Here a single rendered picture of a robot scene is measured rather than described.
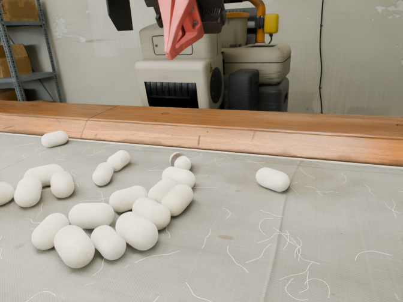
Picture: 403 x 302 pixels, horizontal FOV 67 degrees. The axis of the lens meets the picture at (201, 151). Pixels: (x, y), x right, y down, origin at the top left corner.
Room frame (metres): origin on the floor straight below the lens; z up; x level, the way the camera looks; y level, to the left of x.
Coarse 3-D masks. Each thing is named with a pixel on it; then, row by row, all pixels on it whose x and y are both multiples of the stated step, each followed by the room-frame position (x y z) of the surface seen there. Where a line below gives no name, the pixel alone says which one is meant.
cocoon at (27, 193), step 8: (24, 184) 0.25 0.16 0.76; (32, 184) 0.25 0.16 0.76; (40, 184) 0.26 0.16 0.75; (16, 192) 0.24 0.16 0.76; (24, 192) 0.24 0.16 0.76; (32, 192) 0.24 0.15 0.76; (40, 192) 0.25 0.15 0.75; (16, 200) 0.23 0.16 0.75; (24, 200) 0.23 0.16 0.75; (32, 200) 0.24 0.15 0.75
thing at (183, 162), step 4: (176, 152) 0.31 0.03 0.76; (180, 156) 0.30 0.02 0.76; (184, 156) 0.30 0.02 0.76; (176, 160) 0.30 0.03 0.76; (180, 160) 0.29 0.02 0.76; (184, 160) 0.29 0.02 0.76; (188, 160) 0.30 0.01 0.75; (176, 164) 0.29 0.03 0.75; (180, 164) 0.29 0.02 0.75; (184, 164) 0.29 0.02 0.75; (188, 164) 0.29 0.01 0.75; (184, 168) 0.29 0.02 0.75; (188, 168) 0.29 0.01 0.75
